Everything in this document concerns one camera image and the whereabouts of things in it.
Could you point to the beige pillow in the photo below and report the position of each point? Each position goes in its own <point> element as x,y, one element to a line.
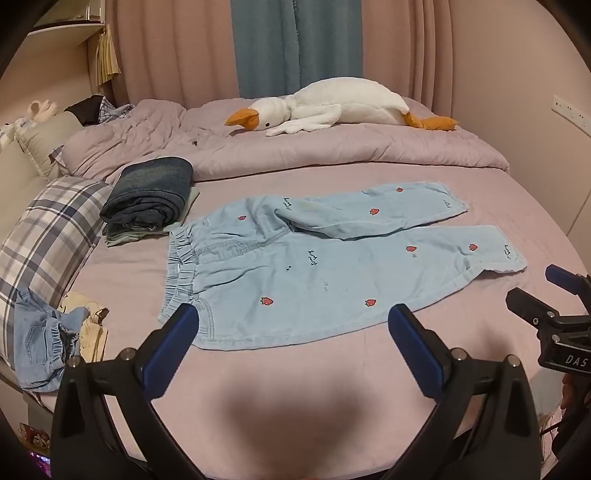
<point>46,138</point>

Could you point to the yellow striped hanging cloth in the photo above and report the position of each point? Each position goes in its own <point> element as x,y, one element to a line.
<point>107,60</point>

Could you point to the white goose plush toy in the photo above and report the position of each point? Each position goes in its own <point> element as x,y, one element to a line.
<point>351,101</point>

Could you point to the white wall shelf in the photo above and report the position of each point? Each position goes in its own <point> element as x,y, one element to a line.
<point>69,32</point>

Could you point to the ruffled denim garment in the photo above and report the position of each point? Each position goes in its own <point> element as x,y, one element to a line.
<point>34,337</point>

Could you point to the dark brown cloth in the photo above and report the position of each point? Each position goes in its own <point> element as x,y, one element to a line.
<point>90,110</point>

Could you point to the colourful box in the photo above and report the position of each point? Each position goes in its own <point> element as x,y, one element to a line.
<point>34,438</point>

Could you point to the cream garment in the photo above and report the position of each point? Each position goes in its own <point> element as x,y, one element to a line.
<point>94,341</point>

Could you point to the pink quilt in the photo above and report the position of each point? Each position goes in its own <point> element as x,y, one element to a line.
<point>323,147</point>

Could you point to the light blue strawberry pants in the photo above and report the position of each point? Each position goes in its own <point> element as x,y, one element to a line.
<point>300,286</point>

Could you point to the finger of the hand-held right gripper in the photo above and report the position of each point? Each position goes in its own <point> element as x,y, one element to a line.
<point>565,277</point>
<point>526,304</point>

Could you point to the pink curtain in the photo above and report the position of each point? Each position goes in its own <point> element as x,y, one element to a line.
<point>406,46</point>
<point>175,46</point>

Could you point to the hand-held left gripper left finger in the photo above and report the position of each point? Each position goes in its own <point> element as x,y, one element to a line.
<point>171,350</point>

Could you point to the plaid cloth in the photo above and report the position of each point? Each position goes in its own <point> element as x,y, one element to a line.
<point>117,111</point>

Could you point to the folded light green garment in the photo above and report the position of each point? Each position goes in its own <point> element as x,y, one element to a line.
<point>134,236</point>

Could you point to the person's right hand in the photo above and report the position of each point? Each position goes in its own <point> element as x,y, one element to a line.
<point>571,392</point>

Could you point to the pink bed sheet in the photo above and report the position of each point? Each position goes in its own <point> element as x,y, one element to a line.
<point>461,332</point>

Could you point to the folded dark blue garment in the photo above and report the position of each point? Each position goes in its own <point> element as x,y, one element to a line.
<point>147,189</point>

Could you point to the blue curtain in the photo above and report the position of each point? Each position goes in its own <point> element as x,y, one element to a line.
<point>286,46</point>

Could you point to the white wall socket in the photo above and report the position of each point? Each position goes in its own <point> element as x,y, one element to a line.
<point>570,113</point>

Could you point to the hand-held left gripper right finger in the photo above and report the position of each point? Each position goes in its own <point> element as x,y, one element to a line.
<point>415,350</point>

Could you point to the plaid pillow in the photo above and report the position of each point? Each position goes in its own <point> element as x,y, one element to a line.
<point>51,230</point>

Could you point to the cream plush toy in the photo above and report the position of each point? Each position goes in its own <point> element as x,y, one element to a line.
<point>39,110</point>

